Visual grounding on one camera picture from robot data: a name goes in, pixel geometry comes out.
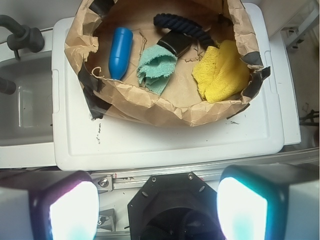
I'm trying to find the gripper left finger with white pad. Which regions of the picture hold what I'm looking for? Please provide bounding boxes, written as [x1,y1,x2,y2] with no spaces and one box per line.
[29,170,100,240]

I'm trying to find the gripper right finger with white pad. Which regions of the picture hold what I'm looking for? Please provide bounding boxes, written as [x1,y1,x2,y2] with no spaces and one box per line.
[216,164,289,240]

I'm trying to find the teal blue cloth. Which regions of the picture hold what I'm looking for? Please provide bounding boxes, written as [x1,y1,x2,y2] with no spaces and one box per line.
[136,44,178,95]

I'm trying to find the yellow cloth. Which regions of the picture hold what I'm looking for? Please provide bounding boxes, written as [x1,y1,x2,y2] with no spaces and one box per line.
[192,40,250,104]

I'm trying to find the white plastic tray lid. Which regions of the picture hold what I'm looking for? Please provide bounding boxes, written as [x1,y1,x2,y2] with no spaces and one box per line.
[51,18,285,171]

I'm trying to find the brown paper bag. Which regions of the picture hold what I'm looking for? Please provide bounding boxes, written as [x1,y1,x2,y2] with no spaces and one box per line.
[64,0,270,127]

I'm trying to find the blue plastic bottle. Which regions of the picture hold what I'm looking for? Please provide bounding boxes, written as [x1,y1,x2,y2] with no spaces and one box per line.
[108,27,133,80]

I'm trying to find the black rectangular block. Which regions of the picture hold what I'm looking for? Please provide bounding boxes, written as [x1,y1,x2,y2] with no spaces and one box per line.
[157,30,193,58]

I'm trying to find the grey sink faucet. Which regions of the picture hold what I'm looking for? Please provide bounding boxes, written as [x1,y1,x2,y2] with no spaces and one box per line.
[0,14,45,61]

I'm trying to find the aluminium rail frame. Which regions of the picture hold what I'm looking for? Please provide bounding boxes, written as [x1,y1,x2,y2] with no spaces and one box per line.
[89,147,320,194]

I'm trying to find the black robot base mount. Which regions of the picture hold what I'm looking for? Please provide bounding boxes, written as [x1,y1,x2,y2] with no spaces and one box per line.
[127,172,225,240]

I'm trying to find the dark navy rope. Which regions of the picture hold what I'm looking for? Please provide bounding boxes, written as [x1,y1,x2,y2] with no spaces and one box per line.
[153,13,217,48]

